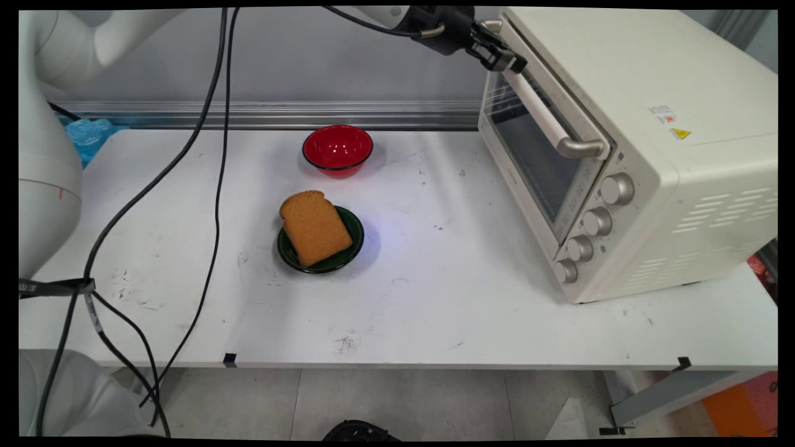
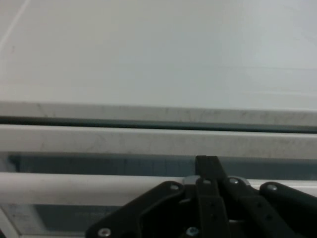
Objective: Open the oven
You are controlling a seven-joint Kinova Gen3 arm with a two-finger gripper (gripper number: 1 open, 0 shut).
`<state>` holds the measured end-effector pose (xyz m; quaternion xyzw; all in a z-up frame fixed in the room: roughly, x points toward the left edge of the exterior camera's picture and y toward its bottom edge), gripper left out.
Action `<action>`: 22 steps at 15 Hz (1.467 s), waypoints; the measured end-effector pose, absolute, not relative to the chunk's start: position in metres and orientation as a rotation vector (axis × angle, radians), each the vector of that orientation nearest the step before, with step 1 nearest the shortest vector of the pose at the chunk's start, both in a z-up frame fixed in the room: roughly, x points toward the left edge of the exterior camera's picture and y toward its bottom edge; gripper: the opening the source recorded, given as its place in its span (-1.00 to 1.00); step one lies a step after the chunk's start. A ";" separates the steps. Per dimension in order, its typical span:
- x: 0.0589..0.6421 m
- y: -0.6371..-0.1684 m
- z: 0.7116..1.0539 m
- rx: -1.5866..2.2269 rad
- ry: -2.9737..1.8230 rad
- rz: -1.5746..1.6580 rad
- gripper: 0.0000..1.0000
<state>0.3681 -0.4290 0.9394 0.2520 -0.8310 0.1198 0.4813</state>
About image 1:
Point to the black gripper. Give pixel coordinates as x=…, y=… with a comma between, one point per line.
x=444, y=28

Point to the white label sticker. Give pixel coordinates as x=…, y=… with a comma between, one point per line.
x=663, y=114

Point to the silver oven knob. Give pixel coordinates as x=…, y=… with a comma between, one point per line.
x=617, y=189
x=597, y=221
x=566, y=271
x=579, y=248

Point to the red bowl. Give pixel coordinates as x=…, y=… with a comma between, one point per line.
x=337, y=149

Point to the yellow warning sticker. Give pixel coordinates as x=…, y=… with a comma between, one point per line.
x=681, y=133

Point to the dark green bowl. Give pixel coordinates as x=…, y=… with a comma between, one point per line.
x=351, y=226

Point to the cream toaster oven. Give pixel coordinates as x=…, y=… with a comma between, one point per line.
x=683, y=205

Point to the brown bread slice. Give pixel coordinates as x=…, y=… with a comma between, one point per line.
x=315, y=228

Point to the red item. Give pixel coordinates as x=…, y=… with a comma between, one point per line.
x=763, y=273

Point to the grey table leg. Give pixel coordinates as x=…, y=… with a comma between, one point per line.
x=671, y=394

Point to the black round object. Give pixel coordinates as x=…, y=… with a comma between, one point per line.
x=360, y=431

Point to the blue plastic bag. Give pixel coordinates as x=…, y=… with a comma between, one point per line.
x=90, y=136

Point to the orange box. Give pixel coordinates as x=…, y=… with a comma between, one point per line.
x=739, y=406

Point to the aluminium rail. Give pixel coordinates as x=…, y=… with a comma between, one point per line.
x=279, y=115

